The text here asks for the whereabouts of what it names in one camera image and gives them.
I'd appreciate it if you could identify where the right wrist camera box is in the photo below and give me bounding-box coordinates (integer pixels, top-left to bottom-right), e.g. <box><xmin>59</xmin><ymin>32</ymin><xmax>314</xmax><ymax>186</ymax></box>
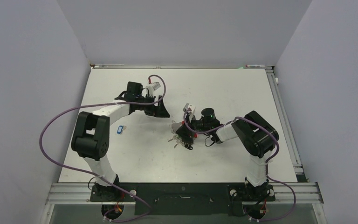
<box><xmin>183</xmin><ymin>103</ymin><xmax>196</xmax><ymax>114</ymax></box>

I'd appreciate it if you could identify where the metal key holder red handle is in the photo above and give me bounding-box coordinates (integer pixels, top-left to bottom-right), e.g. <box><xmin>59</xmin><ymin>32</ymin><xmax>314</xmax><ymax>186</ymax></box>
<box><xmin>168</xmin><ymin>121</ymin><xmax>197</xmax><ymax>150</ymax></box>

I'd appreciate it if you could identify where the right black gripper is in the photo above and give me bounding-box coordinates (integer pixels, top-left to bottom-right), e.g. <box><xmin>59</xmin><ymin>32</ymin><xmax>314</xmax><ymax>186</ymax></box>
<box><xmin>177</xmin><ymin>113</ymin><xmax>210</xmax><ymax>138</ymax></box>

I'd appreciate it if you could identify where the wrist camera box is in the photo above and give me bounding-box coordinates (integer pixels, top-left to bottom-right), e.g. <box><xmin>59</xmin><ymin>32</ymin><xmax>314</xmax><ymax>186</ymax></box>
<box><xmin>146</xmin><ymin>82</ymin><xmax>161</xmax><ymax>95</ymax></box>
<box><xmin>183</xmin><ymin>103</ymin><xmax>196</xmax><ymax>114</ymax></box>

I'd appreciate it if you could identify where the aluminium rail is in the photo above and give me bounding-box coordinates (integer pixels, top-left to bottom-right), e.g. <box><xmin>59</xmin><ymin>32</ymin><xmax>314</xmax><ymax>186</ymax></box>
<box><xmin>265</xmin><ymin>66</ymin><xmax>306</xmax><ymax>182</ymax></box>
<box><xmin>45</xmin><ymin>182</ymin><xmax>324</xmax><ymax>205</ymax></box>
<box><xmin>90</xmin><ymin>64</ymin><xmax>274</xmax><ymax>70</ymax></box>

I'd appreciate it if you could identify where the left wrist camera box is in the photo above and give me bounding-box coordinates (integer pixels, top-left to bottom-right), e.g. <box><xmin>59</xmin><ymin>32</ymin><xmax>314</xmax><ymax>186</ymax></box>
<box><xmin>146</xmin><ymin>82</ymin><xmax>161</xmax><ymax>95</ymax></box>

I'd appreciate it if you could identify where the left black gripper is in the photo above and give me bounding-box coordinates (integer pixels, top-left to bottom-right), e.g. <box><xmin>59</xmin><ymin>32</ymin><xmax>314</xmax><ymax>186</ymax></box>
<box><xmin>135</xmin><ymin>94</ymin><xmax>169</xmax><ymax>118</ymax></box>

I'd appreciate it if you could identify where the right aluminium rail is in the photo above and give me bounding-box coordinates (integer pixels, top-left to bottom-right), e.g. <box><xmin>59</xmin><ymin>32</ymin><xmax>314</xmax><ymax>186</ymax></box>
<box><xmin>265</xmin><ymin>66</ymin><xmax>306</xmax><ymax>182</ymax></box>

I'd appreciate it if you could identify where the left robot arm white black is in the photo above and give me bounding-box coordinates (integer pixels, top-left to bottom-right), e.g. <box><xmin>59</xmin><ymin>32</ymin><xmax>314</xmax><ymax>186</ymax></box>
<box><xmin>71</xmin><ymin>82</ymin><xmax>170</xmax><ymax>201</ymax></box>

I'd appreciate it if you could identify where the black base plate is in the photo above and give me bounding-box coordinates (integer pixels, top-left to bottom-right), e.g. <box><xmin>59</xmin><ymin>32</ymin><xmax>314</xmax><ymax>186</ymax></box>
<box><xmin>89</xmin><ymin>182</ymin><xmax>275</xmax><ymax>217</ymax></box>

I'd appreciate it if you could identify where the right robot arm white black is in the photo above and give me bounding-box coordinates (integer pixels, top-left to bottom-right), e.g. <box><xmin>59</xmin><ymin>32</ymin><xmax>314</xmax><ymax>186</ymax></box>
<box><xmin>171</xmin><ymin>106</ymin><xmax>280</xmax><ymax>200</ymax></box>

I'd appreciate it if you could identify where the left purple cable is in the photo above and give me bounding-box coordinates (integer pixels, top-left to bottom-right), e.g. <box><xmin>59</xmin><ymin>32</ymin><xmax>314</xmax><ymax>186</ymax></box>
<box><xmin>39</xmin><ymin>75</ymin><xmax>166</xmax><ymax>223</ymax></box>

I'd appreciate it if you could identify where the blue key tag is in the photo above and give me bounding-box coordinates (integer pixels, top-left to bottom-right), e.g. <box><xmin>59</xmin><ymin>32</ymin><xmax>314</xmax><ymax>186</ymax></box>
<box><xmin>117</xmin><ymin>125</ymin><xmax>127</xmax><ymax>135</ymax></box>

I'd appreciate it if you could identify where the black key tag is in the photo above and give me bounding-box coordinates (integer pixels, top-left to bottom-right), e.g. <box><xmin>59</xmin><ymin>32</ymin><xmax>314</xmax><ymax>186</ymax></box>
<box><xmin>184</xmin><ymin>145</ymin><xmax>193</xmax><ymax>150</ymax></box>

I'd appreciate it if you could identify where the back aluminium rail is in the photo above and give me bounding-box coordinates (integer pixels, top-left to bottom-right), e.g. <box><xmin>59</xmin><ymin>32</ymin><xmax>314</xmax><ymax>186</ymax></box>
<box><xmin>90</xmin><ymin>64</ymin><xmax>274</xmax><ymax>70</ymax></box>

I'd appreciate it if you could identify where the front aluminium rail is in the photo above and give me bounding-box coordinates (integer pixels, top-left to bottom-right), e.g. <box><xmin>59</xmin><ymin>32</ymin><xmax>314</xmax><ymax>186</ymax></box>
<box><xmin>45</xmin><ymin>182</ymin><xmax>324</xmax><ymax>205</ymax></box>

